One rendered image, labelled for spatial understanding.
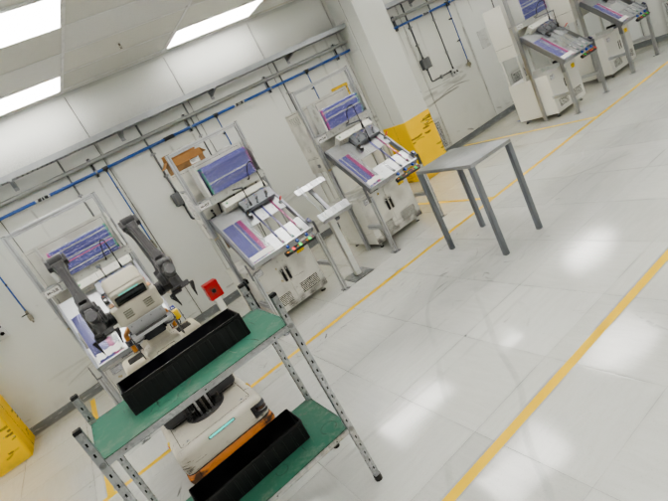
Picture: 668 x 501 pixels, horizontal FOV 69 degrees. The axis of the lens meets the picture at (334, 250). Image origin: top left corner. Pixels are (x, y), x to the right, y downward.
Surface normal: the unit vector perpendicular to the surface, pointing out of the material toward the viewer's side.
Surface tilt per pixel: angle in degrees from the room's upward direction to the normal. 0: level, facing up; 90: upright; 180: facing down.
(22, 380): 90
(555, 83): 90
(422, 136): 91
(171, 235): 90
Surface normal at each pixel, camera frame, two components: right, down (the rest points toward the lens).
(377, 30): 0.49, 0.03
